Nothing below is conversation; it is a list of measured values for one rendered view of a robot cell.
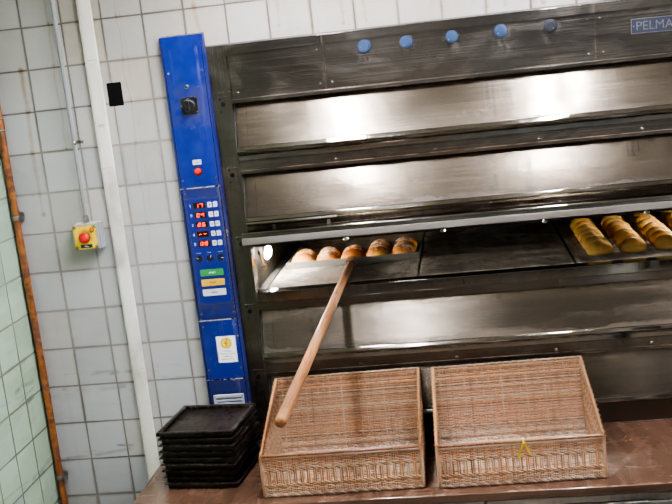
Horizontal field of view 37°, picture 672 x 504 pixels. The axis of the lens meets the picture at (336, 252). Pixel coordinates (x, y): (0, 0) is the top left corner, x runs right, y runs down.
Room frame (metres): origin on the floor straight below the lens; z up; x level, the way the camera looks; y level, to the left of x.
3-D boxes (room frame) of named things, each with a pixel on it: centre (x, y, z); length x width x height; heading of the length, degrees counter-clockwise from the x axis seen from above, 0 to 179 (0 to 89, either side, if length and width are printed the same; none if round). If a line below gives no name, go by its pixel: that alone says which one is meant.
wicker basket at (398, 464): (3.42, 0.04, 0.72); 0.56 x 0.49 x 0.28; 84
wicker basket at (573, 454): (3.34, -0.55, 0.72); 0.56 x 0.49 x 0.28; 84
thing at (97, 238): (3.76, 0.92, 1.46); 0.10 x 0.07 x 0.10; 82
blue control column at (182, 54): (4.67, 0.34, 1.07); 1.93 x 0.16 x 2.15; 172
